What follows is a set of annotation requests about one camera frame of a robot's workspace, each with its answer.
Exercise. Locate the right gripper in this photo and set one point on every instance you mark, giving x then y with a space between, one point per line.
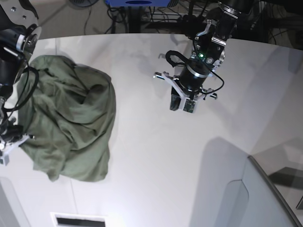
12 137

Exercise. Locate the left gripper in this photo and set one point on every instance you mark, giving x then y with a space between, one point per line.
188 85

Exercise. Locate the green t-shirt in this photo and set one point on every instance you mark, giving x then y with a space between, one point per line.
71 114

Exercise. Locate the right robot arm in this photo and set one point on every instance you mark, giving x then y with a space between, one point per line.
19 33

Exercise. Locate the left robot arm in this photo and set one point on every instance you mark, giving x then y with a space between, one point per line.
208 44

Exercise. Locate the blue box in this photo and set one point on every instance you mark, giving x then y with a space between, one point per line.
137 3

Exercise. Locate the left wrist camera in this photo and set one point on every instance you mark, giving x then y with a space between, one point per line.
188 105

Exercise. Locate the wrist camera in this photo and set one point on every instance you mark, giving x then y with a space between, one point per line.
188 105
4 158

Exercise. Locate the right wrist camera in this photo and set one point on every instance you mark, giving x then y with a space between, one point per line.
4 158

